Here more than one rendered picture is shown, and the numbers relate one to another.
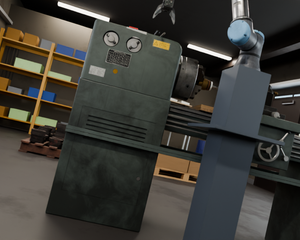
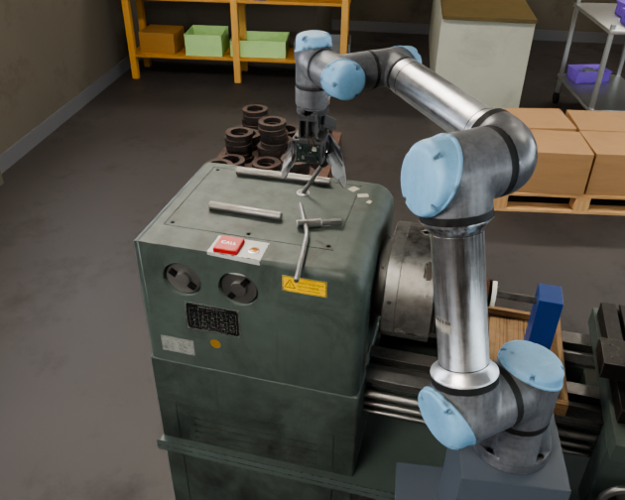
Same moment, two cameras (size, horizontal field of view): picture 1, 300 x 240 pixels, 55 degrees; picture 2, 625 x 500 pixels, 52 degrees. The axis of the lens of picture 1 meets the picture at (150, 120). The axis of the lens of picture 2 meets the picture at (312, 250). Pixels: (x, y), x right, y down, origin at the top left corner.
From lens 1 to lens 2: 1.69 m
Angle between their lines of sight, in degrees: 41
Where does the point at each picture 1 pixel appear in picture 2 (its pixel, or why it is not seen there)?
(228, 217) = not seen: outside the picture
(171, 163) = (540, 180)
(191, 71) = (412, 308)
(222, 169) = not seen: outside the picture
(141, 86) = (281, 371)
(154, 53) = (291, 305)
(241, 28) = (444, 427)
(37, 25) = not seen: outside the picture
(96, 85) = (187, 370)
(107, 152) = (251, 473)
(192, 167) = (599, 180)
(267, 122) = not seen: outside the picture
